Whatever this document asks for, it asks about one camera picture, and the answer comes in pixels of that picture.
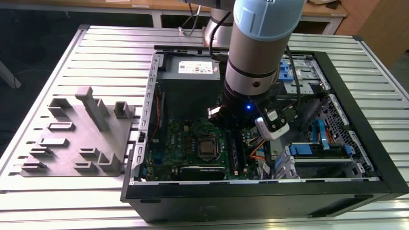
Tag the blue motherboard connector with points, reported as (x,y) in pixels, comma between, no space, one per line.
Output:
(158,159)

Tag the black graphics card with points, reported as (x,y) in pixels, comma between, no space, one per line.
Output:
(198,172)

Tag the grey power supply unit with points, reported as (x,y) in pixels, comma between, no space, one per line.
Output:
(189,95)

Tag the blue disk carrier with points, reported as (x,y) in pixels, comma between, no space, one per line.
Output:
(286,75)
(302,149)

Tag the grey chair leg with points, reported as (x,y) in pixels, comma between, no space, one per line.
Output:
(11,76)

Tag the silver CPU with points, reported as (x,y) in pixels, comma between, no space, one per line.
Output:
(207,146)

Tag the black PC case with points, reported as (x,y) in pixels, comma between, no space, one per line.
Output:
(225,201)

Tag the grey parts rack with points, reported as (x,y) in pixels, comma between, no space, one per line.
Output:
(83,134)

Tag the metal drive cage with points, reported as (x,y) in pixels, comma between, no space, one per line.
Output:
(307,89)
(323,163)

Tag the brown wooden cabinet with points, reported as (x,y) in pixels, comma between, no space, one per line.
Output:
(383,24)

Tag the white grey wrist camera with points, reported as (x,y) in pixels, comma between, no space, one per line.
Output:
(274,124)

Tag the black CPU socket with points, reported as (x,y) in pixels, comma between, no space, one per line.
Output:
(209,137)

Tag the green motherboard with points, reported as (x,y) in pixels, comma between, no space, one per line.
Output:
(179,134)

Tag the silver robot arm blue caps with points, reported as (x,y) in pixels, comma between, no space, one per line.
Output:
(256,60)

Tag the wooden desk white frame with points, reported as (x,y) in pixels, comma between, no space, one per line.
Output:
(323,10)

